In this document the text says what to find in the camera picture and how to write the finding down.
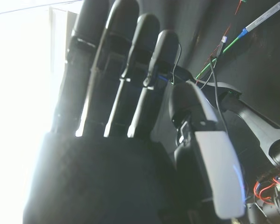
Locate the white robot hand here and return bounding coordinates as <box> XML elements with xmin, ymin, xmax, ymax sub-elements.
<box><xmin>22</xmin><ymin>0</ymin><xmax>247</xmax><ymax>224</ymax></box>

